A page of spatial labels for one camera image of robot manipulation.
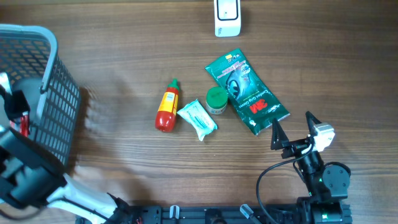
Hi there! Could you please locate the red sauce bottle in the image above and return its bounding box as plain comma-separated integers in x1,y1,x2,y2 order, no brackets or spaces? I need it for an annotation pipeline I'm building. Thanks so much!
155,78,180,132

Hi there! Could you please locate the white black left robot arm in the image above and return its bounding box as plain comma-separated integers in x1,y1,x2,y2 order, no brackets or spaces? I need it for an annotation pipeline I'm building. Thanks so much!
1,127,132,223

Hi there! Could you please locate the white barcode scanner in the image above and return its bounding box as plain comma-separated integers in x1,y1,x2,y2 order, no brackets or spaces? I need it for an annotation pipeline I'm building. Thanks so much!
213,0,241,37

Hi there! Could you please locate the teal wet wipes pack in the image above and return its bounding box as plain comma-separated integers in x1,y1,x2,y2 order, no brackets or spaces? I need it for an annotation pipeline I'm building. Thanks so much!
177,100,218,141

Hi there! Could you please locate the grey plastic basket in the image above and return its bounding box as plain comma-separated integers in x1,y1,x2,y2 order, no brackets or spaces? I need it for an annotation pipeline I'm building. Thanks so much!
1,24,81,165

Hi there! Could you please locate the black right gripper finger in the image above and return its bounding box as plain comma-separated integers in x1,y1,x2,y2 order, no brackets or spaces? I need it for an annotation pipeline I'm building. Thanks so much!
271,118,290,150
305,111,322,136

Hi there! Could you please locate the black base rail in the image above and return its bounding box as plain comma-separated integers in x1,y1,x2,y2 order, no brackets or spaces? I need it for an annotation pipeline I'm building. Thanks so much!
75,203,353,224

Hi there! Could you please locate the green lid jar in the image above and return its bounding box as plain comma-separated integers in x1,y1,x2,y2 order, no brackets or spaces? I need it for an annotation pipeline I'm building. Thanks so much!
206,86,228,114

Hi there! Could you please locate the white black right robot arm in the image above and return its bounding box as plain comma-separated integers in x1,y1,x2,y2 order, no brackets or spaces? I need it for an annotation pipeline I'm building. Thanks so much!
269,111,352,223

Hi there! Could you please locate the red stick sachet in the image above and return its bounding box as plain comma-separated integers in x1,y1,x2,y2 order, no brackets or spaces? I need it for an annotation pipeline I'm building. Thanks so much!
10,113,30,137

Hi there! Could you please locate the green 3M gloves package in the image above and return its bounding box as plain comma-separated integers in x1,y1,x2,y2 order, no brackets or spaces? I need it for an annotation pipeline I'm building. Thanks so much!
205,49,290,135

